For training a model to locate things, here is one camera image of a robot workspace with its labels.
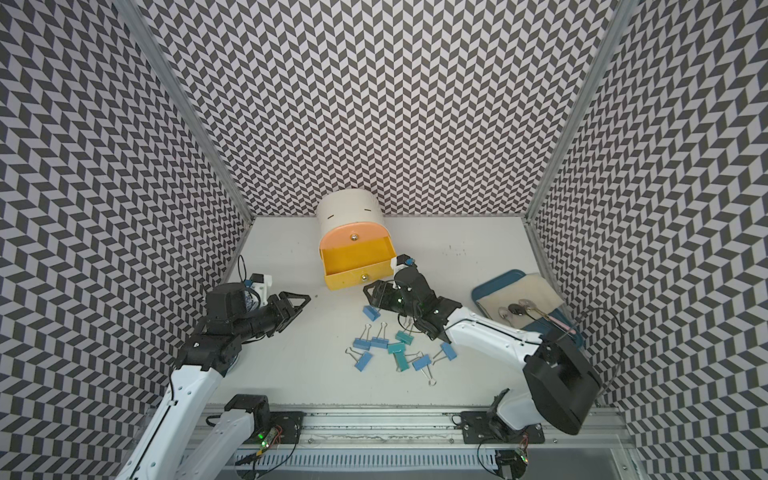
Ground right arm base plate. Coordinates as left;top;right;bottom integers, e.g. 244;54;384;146
458;411;545;445

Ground beige cloth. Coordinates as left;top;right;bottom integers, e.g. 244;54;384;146
476;274;565;329

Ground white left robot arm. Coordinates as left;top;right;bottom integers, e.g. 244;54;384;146
117;282;311;479

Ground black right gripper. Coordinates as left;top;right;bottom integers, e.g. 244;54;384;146
363;280;421;319

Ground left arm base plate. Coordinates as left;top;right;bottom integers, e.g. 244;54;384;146
244;411;305;446

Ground yellow drawer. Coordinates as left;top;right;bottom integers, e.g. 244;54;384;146
320;237;397;291

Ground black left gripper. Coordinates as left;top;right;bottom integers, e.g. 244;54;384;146
233;291;311;342

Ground teal cutting board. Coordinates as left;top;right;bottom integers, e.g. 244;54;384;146
470;269;584;349

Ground white round drawer cabinet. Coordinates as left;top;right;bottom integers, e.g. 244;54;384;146
315;189;386;240

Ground metal spoons on cloth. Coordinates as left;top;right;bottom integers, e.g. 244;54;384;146
498;299;549;329

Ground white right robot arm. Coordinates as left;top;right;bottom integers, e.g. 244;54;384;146
363;265;602;440

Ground green binder clip centre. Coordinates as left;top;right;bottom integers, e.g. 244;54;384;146
387;342;407;354

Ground green binder clip middle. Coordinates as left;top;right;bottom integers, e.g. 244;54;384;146
395;322;414;345

